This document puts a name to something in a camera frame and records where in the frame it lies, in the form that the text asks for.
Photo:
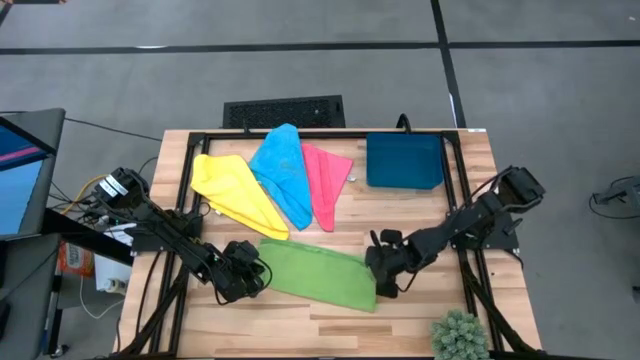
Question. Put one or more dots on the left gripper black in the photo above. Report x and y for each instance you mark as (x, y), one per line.
(237, 275)

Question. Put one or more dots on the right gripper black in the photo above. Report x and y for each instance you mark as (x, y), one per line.
(400, 257)

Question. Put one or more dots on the green microfiber towel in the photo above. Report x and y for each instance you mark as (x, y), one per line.
(320, 275)

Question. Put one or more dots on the yellow microfiber towel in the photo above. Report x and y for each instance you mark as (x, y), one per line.
(235, 192)

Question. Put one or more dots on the pink microfiber towel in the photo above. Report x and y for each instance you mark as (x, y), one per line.
(325, 185)

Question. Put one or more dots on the light blue microfiber towel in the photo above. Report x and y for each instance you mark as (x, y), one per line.
(285, 170)

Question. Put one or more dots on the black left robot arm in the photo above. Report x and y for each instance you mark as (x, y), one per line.
(190, 250)

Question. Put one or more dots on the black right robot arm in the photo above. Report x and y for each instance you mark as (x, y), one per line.
(480, 212)

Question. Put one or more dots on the dark blue bin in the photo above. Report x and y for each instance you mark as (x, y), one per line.
(402, 160)

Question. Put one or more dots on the small green artificial plant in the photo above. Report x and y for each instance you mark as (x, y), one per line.
(460, 337)

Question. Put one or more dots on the white box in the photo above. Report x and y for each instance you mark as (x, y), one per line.
(107, 267)

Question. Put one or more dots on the black perforated computer case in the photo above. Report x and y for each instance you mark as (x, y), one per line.
(285, 112)

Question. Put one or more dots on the orange box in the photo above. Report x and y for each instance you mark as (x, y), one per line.
(75, 260)

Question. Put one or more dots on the grey desk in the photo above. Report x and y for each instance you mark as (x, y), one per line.
(25, 300)

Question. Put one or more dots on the monitor with blue screen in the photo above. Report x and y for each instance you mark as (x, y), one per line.
(20, 190)

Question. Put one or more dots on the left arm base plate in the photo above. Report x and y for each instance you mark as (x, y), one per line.
(145, 244)

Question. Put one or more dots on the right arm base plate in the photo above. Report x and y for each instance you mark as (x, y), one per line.
(500, 242)

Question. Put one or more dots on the black aluminium table frame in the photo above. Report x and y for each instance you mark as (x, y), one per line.
(225, 136)

